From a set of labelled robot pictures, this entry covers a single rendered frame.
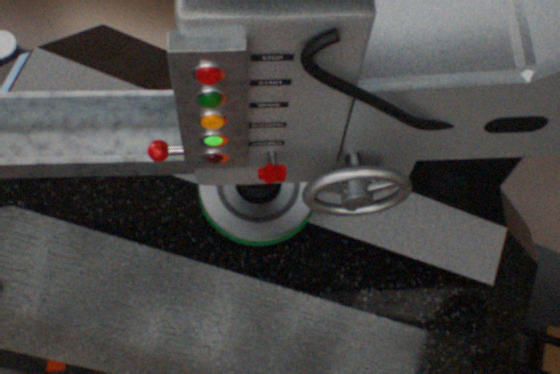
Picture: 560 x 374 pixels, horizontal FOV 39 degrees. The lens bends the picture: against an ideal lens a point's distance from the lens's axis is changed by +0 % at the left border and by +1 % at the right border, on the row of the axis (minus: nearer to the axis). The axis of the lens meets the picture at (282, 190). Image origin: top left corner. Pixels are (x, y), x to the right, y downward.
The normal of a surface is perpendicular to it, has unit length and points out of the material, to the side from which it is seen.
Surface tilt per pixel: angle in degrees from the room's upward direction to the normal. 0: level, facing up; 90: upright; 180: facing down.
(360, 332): 45
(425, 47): 4
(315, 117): 90
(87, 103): 90
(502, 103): 90
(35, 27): 0
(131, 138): 1
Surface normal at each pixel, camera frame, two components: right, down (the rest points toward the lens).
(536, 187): 0.05, -0.39
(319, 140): 0.06, 0.92
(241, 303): -0.17, 0.34
